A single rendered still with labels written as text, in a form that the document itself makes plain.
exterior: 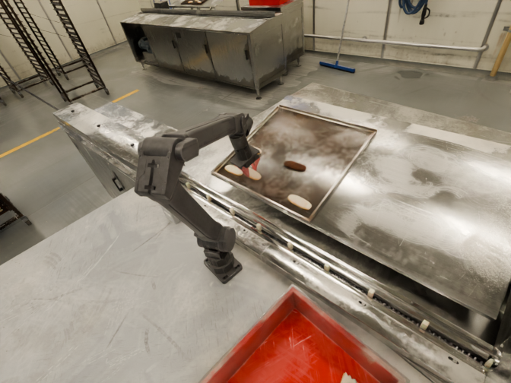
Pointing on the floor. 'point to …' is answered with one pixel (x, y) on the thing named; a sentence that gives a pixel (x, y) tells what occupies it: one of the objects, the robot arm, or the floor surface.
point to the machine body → (117, 179)
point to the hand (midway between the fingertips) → (251, 172)
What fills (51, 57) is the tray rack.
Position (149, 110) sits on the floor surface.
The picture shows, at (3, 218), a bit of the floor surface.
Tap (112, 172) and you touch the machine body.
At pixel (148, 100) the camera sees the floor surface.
